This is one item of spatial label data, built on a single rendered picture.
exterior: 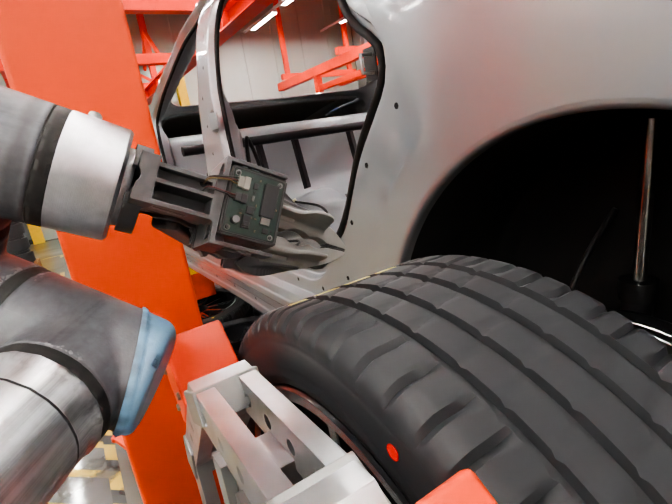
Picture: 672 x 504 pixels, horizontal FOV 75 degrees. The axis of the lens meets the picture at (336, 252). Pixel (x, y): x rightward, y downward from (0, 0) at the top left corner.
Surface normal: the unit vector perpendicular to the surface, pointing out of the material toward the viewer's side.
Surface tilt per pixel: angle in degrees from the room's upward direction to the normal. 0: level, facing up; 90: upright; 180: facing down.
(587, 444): 34
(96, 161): 77
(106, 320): 41
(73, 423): 89
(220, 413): 0
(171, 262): 90
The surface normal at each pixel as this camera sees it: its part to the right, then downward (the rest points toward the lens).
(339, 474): -0.15, -0.96
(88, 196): 0.34, 0.42
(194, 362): 0.27, -0.58
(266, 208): 0.49, -0.07
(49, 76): 0.54, 0.13
